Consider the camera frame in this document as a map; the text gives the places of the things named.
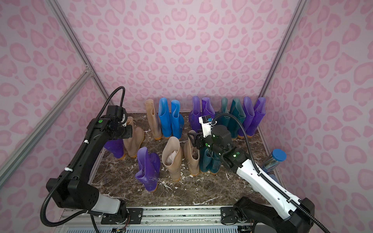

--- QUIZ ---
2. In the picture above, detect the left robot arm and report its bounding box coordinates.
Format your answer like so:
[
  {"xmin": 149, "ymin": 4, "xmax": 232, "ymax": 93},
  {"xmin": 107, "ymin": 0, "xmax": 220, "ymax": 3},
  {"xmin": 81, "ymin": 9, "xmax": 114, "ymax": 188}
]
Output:
[{"xmin": 40, "ymin": 115, "xmax": 132, "ymax": 222}]

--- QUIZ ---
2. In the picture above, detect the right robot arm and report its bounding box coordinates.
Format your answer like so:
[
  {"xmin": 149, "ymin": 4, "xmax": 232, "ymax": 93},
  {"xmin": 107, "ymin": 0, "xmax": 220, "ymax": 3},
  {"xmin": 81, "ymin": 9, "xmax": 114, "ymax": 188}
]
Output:
[{"xmin": 187, "ymin": 125, "xmax": 315, "ymax": 233}]

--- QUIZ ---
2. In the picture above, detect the aluminium diagonal beam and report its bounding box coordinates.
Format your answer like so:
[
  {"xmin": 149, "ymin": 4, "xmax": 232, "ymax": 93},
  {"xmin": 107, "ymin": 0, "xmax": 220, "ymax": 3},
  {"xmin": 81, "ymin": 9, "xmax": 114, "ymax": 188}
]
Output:
[{"xmin": 1, "ymin": 69, "xmax": 92, "ymax": 187}]

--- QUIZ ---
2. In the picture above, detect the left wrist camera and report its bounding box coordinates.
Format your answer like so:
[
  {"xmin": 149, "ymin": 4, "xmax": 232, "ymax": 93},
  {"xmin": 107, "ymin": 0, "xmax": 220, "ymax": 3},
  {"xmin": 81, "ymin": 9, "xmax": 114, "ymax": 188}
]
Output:
[{"xmin": 106, "ymin": 105, "xmax": 128, "ymax": 124}]

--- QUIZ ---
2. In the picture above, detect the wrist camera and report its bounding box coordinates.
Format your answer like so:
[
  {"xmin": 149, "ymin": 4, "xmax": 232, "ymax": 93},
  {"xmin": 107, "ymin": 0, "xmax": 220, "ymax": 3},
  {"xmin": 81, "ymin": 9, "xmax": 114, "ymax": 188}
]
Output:
[
  {"xmin": 199, "ymin": 115, "xmax": 213, "ymax": 138},
  {"xmin": 106, "ymin": 105, "xmax": 128, "ymax": 124}
]

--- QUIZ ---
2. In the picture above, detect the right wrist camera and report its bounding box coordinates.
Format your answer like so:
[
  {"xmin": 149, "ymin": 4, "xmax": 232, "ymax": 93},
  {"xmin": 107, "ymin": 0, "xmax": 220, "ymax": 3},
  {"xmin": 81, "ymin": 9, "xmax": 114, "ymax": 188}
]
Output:
[{"xmin": 199, "ymin": 115, "xmax": 213, "ymax": 138}]

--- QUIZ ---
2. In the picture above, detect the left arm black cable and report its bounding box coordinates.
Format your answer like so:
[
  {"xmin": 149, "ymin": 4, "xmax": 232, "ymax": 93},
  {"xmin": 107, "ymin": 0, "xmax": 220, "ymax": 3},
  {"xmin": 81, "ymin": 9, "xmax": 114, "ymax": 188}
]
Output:
[{"xmin": 40, "ymin": 86, "xmax": 126, "ymax": 233}]

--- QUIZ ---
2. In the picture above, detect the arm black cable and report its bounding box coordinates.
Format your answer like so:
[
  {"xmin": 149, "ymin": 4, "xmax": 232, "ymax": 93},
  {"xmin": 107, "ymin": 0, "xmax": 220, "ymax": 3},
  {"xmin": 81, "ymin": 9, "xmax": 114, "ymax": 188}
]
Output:
[
  {"xmin": 212, "ymin": 113, "xmax": 331, "ymax": 233},
  {"xmin": 40, "ymin": 86, "xmax": 126, "ymax": 233}
]

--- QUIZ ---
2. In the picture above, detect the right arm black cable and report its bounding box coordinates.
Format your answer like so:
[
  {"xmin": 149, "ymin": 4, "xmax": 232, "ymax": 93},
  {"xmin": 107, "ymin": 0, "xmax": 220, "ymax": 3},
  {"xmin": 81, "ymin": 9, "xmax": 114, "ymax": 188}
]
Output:
[{"xmin": 212, "ymin": 113, "xmax": 331, "ymax": 233}]

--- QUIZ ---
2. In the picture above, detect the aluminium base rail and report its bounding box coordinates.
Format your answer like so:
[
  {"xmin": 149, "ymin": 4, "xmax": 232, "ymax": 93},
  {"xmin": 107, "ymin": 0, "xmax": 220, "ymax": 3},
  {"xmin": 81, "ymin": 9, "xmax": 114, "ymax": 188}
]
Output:
[{"xmin": 53, "ymin": 203, "xmax": 308, "ymax": 233}]

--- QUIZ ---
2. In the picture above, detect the aluminium corner post left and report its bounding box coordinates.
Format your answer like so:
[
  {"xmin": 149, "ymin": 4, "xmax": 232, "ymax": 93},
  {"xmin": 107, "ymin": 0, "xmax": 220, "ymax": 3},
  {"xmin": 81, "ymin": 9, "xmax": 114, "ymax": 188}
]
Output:
[{"xmin": 45, "ymin": 0, "xmax": 109, "ymax": 98}]

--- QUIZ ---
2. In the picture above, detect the aluminium corner post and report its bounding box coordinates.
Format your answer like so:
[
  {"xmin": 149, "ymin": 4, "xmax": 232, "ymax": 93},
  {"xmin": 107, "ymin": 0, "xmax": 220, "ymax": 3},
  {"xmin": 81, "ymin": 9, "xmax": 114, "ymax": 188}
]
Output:
[
  {"xmin": 258, "ymin": 0, "xmax": 309, "ymax": 98},
  {"xmin": 45, "ymin": 0, "xmax": 109, "ymax": 98}
]

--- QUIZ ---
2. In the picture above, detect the aluminium corner post right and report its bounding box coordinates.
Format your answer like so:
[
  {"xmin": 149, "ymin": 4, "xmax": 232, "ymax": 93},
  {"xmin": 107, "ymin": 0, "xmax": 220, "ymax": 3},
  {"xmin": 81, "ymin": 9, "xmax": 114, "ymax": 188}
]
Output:
[{"xmin": 258, "ymin": 0, "xmax": 309, "ymax": 98}]

